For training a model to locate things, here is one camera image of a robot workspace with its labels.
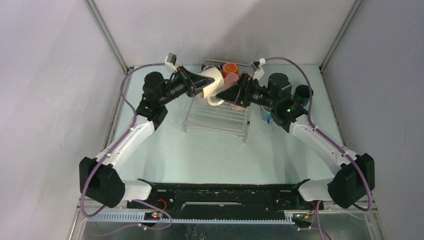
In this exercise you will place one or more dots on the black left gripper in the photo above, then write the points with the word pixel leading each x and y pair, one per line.
pixel 190 81

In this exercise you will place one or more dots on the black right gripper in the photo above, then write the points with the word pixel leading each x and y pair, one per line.
pixel 231 94

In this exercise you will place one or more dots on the cream mug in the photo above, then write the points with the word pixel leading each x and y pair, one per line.
pixel 214 88

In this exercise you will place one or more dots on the light blue dotted mug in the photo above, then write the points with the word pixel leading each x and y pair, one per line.
pixel 266 115

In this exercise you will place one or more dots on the dark teal mug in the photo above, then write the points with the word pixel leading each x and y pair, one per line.
pixel 303 94

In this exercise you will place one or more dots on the pink ghost pattern mug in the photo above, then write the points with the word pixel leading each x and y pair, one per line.
pixel 237 108

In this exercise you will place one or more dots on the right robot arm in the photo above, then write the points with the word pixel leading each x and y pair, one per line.
pixel 354 174

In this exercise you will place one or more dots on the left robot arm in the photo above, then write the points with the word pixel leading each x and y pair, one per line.
pixel 100 177

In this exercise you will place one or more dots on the salmon pink mug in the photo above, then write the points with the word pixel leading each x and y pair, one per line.
pixel 230 80

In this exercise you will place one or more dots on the lilac mug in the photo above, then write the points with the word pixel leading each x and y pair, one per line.
pixel 200 99

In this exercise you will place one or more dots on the orange mug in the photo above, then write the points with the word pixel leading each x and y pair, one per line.
pixel 229 68

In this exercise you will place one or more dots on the white wire dish rack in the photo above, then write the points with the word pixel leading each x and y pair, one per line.
pixel 220 119

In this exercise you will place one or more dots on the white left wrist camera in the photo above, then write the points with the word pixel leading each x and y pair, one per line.
pixel 170 62

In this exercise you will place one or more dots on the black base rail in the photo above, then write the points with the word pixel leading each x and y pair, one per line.
pixel 230 201

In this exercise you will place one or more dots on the grey cable duct strip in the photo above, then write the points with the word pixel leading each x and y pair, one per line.
pixel 140 217

